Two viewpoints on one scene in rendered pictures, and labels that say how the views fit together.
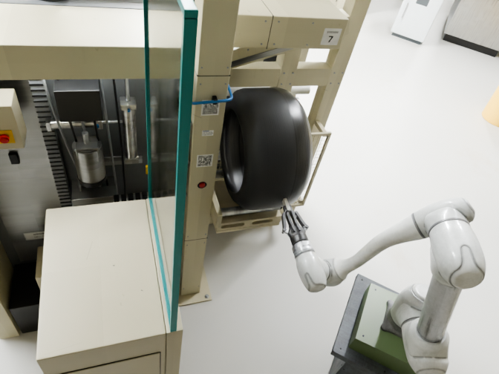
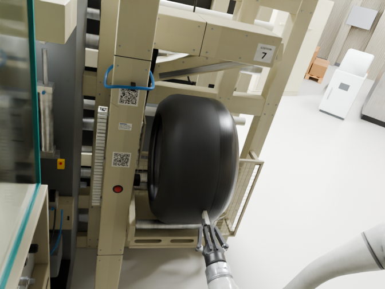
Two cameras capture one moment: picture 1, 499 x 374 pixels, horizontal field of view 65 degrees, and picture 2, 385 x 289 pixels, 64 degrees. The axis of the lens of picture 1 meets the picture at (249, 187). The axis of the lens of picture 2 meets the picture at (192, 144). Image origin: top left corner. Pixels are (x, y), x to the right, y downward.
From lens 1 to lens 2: 0.59 m
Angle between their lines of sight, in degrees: 16
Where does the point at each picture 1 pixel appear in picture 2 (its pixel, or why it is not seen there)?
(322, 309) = not seen: outside the picture
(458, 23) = (373, 106)
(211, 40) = (130, 15)
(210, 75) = (129, 57)
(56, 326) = not seen: outside the picture
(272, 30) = (205, 36)
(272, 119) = (196, 118)
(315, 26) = (249, 39)
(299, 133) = (224, 137)
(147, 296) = not seen: outside the picture
